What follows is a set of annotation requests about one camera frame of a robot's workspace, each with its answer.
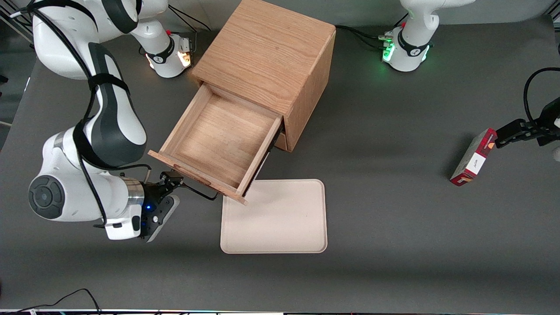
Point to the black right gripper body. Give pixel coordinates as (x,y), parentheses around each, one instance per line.
(152,191)

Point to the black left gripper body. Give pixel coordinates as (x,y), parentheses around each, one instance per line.
(548,119)

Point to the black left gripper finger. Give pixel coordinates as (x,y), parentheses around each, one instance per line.
(509,140)
(512,129)

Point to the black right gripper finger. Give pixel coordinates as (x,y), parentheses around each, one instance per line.
(171,178)

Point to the wooden drawer with notched front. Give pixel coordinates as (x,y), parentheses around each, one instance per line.
(218,140)

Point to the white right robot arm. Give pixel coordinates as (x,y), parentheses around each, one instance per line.
(74,192)

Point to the wooden drawer with plain front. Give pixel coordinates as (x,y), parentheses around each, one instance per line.
(282,142)

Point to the wooden drawer cabinet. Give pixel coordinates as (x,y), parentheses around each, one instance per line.
(262,48)

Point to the red and white carton box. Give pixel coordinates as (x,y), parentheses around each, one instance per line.
(472,162)

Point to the beige plastic tray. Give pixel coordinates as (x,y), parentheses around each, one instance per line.
(280,218)

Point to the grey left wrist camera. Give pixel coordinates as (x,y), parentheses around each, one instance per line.
(556,154)

